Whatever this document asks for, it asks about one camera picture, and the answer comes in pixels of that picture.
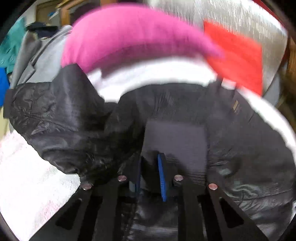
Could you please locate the black quilted jacket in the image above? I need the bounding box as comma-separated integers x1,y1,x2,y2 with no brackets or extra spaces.
4,65,295,240

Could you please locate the red pillow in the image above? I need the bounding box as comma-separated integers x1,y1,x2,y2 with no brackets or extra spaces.
204,21,263,95

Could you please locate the blue garment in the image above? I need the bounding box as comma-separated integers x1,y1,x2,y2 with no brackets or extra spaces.
0,68,10,107

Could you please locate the grey coat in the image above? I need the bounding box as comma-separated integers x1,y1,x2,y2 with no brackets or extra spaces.
10,25,72,89

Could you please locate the magenta pillow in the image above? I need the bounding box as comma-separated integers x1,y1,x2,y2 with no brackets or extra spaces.
61,4,223,73

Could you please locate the teal shirt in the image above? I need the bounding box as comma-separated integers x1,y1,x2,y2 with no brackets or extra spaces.
1,18,26,74

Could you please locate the silver foil insulation sheet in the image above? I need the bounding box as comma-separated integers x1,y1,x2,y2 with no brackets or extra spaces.
145,0,288,95

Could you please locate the wooden cabinet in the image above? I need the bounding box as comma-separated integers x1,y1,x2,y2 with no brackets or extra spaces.
33,1,118,26

